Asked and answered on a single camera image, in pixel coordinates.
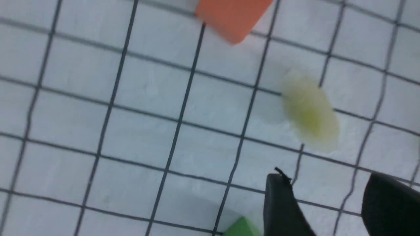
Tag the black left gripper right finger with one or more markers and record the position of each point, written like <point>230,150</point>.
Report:
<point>390,208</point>

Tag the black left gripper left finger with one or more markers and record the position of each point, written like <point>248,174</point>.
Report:
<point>282,215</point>

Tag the green dumpling small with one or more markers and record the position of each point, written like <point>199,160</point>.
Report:
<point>310,112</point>

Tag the green foam cube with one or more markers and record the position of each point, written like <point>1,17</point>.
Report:
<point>242,227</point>

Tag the white black-grid tablecloth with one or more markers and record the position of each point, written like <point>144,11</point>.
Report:
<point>134,118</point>

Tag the orange foam cube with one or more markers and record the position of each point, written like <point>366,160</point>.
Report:
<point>233,20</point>

